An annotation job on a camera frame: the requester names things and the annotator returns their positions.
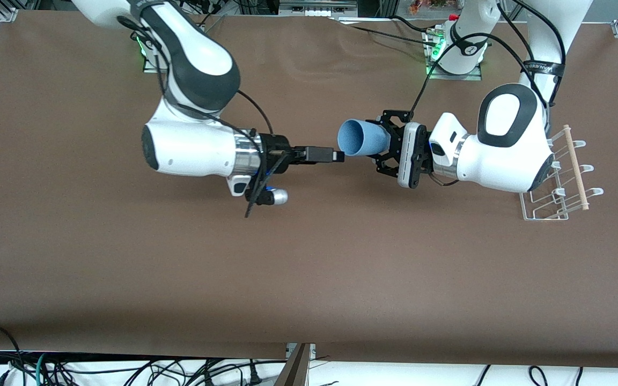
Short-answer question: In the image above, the blue plastic cup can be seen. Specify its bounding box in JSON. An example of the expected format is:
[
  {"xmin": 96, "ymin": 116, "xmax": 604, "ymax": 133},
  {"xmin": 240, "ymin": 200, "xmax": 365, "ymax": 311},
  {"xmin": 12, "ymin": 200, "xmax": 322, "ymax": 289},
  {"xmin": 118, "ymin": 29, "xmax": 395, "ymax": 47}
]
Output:
[{"xmin": 337, "ymin": 119, "xmax": 391, "ymax": 157}]

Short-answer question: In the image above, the brown table cover sheet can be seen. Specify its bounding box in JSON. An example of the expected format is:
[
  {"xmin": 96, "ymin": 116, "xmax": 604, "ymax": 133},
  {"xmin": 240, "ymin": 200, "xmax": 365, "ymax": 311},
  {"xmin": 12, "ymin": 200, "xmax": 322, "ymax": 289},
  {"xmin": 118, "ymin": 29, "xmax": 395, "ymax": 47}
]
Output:
[{"xmin": 0, "ymin": 11, "xmax": 618, "ymax": 368}]

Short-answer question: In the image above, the white power strip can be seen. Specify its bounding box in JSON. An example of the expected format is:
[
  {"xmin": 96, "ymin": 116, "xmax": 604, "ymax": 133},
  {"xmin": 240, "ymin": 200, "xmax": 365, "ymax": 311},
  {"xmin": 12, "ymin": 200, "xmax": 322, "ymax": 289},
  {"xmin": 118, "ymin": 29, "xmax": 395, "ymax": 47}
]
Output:
[{"xmin": 279, "ymin": 0, "xmax": 358, "ymax": 17}]

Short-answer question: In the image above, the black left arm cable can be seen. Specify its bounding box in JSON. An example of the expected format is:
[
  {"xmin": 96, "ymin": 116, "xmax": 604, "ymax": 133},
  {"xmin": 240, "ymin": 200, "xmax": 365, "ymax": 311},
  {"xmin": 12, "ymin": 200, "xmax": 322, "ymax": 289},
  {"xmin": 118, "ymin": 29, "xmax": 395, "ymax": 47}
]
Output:
[{"xmin": 408, "ymin": 0, "xmax": 567, "ymax": 135}]

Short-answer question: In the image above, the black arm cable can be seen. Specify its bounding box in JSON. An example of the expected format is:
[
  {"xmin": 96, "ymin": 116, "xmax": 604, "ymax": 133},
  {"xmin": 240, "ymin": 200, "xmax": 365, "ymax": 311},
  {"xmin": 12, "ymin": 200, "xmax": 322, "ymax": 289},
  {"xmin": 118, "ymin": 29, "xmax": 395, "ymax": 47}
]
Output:
[
  {"xmin": 236, "ymin": 89, "xmax": 275, "ymax": 218},
  {"xmin": 408, "ymin": 0, "xmax": 567, "ymax": 135}
]

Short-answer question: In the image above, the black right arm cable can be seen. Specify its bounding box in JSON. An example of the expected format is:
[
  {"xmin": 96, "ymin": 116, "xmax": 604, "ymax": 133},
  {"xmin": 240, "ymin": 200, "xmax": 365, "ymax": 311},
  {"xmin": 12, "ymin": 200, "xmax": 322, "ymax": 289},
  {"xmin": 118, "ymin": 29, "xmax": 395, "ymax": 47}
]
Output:
[{"xmin": 236, "ymin": 89, "xmax": 275, "ymax": 218}]

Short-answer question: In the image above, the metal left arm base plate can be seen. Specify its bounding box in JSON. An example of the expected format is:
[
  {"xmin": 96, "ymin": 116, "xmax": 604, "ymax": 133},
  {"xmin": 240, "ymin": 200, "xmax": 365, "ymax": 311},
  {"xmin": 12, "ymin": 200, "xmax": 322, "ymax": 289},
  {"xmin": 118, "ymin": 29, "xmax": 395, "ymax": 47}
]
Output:
[{"xmin": 424, "ymin": 27, "xmax": 484, "ymax": 81}]

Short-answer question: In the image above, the black cable over table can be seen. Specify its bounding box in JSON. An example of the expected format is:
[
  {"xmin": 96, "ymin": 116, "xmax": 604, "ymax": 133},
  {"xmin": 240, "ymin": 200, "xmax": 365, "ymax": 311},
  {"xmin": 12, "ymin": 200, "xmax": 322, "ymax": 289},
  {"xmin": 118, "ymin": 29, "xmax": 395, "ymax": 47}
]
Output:
[{"xmin": 336, "ymin": 19, "xmax": 429, "ymax": 44}]

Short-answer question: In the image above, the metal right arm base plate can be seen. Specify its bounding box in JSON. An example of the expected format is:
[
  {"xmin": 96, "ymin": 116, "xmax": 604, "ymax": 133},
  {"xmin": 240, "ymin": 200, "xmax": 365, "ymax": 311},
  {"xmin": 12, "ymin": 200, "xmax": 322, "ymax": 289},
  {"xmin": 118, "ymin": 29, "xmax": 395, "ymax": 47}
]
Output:
[{"xmin": 143, "ymin": 38, "xmax": 171, "ymax": 72}]

